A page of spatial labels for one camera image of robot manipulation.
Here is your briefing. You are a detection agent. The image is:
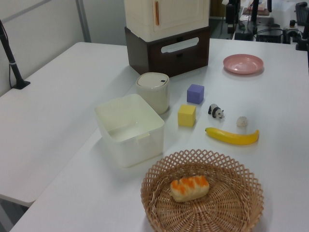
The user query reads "orange topped toy bread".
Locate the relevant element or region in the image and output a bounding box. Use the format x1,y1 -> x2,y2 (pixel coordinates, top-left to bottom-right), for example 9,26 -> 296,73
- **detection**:
170,175 -> 210,203

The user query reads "woven wicker basket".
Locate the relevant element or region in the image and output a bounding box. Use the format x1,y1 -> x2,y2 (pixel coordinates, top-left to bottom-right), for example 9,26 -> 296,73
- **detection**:
140,149 -> 265,232

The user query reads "purple foam cube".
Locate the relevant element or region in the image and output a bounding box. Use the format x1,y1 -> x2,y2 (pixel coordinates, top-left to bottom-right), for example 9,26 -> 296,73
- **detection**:
186,84 -> 205,104

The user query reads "brown drawer with white handle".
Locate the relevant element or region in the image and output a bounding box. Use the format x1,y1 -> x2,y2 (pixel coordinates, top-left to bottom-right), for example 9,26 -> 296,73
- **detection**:
147,33 -> 210,73

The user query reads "black equipment box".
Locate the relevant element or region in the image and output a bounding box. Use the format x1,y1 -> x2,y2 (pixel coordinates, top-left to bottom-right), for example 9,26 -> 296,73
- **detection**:
255,29 -> 283,44

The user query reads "cream plastic storage box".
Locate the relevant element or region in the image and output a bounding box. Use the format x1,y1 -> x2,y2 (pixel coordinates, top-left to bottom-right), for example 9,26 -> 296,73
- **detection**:
124,0 -> 210,41

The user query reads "yellow toy banana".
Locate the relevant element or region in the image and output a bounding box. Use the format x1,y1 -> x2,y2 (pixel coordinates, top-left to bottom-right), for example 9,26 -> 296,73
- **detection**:
205,127 -> 260,146

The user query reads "black vertical monitor pole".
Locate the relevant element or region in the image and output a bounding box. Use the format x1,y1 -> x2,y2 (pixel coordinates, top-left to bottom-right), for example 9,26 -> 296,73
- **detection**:
251,0 -> 260,23

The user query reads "panda figurine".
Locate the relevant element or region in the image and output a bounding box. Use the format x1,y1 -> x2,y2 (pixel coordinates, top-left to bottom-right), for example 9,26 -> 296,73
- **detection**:
208,103 -> 225,120

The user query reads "beige lidded mini trash bin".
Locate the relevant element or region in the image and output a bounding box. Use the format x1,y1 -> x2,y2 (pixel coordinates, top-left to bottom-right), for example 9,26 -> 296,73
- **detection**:
136,72 -> 170,115

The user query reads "cream open plastic bin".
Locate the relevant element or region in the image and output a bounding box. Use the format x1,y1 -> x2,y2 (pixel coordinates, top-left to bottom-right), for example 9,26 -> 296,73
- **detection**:
94,93 -> 166,169

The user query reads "small white garlic toy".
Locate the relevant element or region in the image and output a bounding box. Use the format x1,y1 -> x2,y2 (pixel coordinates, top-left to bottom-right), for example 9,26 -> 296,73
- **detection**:
236,116 -> 249,129

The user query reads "dark brown drawer cabinet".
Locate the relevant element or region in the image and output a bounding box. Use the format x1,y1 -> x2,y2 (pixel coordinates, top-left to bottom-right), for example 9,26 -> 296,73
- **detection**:
124,25 -> 211,78

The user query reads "pink plastic plate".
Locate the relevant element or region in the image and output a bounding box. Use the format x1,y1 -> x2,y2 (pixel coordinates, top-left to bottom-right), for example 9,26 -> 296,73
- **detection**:
223,54 -> 265,75

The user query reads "yellow foam cube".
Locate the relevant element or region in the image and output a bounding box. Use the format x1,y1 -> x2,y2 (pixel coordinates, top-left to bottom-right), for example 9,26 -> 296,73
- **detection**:
177,104 -> 197,127

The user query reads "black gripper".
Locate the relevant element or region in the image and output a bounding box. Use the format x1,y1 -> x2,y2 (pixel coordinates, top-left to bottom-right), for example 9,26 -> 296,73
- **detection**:
226,3 -> 240,35

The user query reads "black camera stand pole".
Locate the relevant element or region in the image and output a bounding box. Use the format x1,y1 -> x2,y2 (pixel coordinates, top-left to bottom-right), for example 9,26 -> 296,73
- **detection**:
0,19 -> 31,90

